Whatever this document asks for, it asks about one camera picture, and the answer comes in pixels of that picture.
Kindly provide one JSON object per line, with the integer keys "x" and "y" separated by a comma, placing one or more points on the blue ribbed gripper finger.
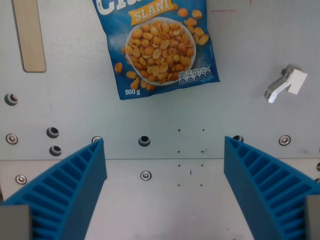
{"x": 260, "y": 190}
{"x": 75, "y": 190}

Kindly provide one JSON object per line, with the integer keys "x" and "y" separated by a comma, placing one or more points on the silver hex socket screw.
{"x": 146, "y": 175}
{"x": 11, "y": 139}
{"x": 284, "y": 140}
{"x": 318, "y": 166}
{"x": 21, "y": 179}
{"x": 95, "y": 139}

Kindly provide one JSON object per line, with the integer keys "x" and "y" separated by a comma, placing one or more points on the translucent white plastic tab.
{"x": 276, "y": 93}

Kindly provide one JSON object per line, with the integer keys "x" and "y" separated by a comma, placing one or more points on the white plastic block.
{"x": 297, "y": 81}

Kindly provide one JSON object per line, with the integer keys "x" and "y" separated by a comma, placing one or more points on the light wooden strip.
{"x": 31, "y": 35}

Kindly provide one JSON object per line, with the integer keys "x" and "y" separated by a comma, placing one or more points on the blue salted peanuts bag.
{"x": 160, "y": 50}

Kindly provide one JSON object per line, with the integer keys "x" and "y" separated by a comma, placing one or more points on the small metal bracket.
{"x": 277, "y": 83}

